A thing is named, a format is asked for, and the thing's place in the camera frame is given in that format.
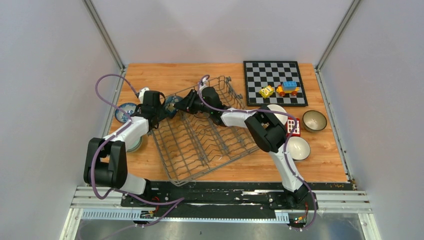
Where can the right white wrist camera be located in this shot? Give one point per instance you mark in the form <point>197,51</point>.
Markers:
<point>204,82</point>

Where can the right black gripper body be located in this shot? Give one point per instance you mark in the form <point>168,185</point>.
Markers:
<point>196,103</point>

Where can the dark blue white bowl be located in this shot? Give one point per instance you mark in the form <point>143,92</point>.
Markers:
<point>298,148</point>

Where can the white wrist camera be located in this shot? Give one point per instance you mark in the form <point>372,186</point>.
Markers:
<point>141,93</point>
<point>204,82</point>

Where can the blue floral white bowl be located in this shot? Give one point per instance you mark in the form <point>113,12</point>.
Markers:
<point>128,108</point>

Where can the red white toy block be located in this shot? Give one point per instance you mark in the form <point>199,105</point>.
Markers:
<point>293,126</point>

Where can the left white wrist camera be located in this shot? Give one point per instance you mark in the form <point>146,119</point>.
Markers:
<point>141,93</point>

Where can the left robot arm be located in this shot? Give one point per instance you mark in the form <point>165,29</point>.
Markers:
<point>106,158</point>

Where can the pale green bowl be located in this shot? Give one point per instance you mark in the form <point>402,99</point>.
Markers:
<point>135,146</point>

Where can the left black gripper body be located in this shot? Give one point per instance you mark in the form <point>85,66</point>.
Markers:
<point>161,113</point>

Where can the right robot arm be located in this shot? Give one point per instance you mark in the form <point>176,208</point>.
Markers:
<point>268,132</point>

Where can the grey wire dish rack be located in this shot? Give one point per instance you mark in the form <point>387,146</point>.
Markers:
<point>192,146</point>

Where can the black white checkerboard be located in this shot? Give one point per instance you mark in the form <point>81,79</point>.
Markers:
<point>259,74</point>

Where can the beige speckled bowl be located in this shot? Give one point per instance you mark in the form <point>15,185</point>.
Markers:
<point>277,108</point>

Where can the yellow toy block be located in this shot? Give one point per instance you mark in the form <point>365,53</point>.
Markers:
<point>266,92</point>

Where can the black striped bowl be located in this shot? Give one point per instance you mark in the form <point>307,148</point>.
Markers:
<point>314,121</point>

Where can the dark teal glazed bowl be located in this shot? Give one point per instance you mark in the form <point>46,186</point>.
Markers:
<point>169,105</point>

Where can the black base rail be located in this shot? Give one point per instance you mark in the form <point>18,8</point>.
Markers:
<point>222,202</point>

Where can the orange blue toy car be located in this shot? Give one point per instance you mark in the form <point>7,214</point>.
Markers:
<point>287,88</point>

